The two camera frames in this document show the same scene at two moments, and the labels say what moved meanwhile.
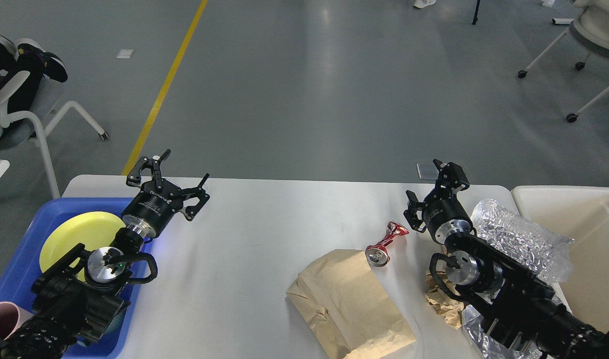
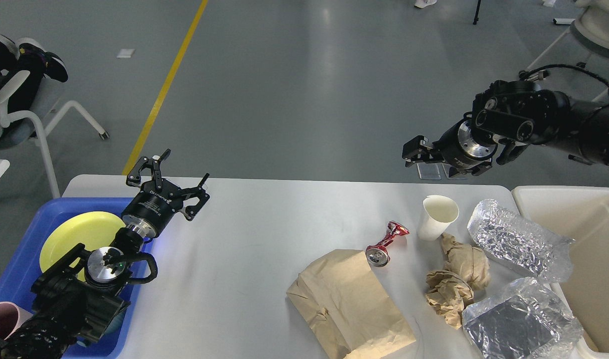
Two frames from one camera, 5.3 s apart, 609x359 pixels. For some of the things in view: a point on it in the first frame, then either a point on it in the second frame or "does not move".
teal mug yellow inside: x=115 y=326 does not move
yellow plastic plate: x=91 y=230 does not move
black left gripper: x=150 y=210 does not move
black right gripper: x=444 y=215 → x=456 y=146
